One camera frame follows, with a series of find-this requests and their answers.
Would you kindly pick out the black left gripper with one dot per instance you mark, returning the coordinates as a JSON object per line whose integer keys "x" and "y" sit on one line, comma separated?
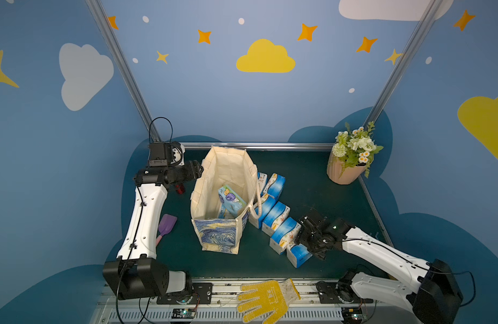
{"x": 194, "y": 170}

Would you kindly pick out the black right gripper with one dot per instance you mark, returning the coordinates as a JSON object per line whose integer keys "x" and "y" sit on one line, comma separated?
{"x": 310, "y": 233}

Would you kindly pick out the blue white tissue pack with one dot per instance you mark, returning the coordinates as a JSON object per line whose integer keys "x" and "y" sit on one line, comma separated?
{"x": 262, "y": 181}
{"x": 224, "y": 214}
{"x": 277, "y": 215}
{"x": 284, "y": 235}
{"x": 261, "y": 209}
{"x": 298, "y": 254}
{"x": 274, "y": 186}

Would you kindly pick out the cream canvas tote bag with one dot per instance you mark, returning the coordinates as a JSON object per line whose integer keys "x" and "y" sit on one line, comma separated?
{"x": 223, "y": 166}

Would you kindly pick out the teal cartoon tissue pack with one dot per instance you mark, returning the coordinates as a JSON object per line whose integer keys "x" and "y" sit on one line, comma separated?
{"x": 231, "y": 201}

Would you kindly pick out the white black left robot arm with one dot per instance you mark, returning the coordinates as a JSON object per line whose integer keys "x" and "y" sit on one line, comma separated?
{"x": 136, "y": 272}

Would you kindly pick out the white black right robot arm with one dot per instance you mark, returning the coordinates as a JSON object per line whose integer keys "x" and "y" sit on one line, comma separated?
{"x": 428, "y": 290}

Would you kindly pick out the red small object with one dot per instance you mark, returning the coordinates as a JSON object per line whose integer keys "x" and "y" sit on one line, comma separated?
{"x": 180, "y": 189}

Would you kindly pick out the purple pink spatula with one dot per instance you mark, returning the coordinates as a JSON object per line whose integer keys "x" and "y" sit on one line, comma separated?
{"x": 165, "y": 226}

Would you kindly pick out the yellow knit work glove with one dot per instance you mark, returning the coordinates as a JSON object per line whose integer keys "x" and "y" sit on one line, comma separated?
{"x": 270, "y": 298}

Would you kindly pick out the right green circuit board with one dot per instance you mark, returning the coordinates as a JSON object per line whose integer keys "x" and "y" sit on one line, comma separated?
{"x": 352, "y": 316}

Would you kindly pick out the green circuit board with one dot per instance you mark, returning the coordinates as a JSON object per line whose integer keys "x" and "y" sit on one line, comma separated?
{"x": 183, "y": 313}
{"x": 352, "y": 316}

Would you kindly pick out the flower pot with white flowers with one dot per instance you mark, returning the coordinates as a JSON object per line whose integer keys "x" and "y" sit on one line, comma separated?
{"x": 352, "y": 154}

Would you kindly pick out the left green circuit board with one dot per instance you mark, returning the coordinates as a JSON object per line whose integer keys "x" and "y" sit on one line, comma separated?
{"x": 183, "y": 313}

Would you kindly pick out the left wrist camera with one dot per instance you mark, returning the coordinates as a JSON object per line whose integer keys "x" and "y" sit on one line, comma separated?
{"x": 164, "y": 154}

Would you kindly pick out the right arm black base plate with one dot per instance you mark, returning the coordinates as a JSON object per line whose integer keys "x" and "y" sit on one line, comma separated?
{"x": 336, "y": 293}

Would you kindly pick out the aluminium rail front frame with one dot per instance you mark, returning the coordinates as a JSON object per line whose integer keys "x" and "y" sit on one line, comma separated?
{"x": 223, "y": 307}

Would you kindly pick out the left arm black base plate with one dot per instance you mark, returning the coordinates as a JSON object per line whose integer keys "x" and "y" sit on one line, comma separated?
{"x": 198, "y": 293}

